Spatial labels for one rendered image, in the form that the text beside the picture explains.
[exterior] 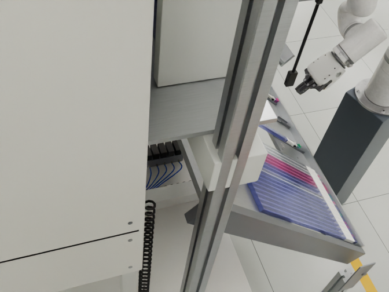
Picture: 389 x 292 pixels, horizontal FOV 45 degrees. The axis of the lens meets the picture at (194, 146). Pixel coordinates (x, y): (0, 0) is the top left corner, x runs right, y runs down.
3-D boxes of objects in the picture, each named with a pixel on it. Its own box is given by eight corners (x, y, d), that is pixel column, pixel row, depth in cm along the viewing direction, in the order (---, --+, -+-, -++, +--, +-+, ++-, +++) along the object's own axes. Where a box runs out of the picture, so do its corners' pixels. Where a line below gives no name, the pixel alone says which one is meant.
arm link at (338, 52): (358, 68, 156) (350, 73, 157) (345, 50, 161) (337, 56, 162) (348, 57, 150) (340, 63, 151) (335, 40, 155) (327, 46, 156)
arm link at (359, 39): (334, 38, 156) (346, 54, 150) (367, 10, 151) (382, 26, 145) (345, 50, 162) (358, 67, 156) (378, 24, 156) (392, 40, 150)
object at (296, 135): (256, 97, 172) (271, 84, 169) (344, 258, 134) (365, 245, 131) (254, 95, 171) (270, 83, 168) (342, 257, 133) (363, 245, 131)
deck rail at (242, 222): (344, 258, 134) (362, 247, 132) (347, 264, 133) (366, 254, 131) (183, 214, 83) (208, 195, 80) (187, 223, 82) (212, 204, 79)
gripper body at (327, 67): (352, 72, 156) (325, 93, 161) (338, 52, 162) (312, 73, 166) (344, 63, 151) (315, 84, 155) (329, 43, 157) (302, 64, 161)
